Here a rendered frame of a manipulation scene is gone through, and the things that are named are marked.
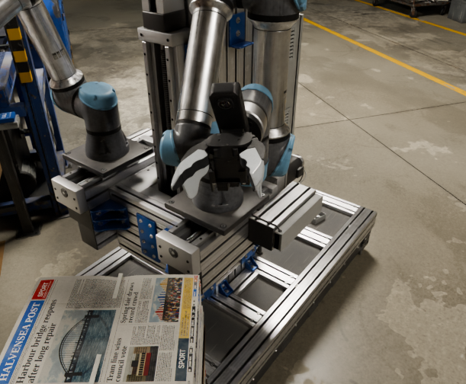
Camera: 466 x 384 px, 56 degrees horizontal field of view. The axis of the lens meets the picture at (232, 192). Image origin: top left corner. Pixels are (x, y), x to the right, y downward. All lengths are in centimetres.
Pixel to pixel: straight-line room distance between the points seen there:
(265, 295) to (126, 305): 94
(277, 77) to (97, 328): 68
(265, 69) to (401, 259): 162
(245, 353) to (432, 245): 136
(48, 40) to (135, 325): 93
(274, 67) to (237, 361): 101
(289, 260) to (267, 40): 119
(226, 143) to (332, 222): 164
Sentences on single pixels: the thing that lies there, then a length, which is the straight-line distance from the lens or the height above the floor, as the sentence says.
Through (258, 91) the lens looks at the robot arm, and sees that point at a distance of 84.
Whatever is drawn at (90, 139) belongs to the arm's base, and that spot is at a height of 89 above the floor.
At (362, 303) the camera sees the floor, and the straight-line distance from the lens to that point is 218.
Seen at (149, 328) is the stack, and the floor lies 83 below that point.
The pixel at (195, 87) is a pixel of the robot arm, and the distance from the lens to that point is 92.
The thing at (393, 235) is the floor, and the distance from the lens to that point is 262.
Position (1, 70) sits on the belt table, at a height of 79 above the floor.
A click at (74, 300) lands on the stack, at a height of 83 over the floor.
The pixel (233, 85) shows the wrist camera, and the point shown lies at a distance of 65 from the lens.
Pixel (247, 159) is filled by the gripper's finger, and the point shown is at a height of 125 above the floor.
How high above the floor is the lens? 155
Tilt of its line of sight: 33 degrees down
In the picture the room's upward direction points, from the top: straight up
